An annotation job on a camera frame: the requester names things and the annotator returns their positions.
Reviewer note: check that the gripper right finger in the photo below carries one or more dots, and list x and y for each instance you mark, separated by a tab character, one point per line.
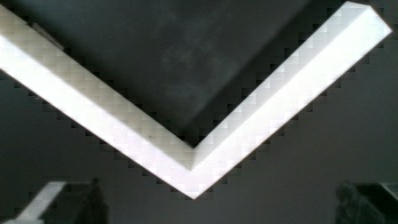
368	203

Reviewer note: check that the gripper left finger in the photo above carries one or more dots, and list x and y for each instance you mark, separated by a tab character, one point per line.
66	204

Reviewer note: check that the white U-shaped obstacle fence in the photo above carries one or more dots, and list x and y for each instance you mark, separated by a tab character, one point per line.
190	166

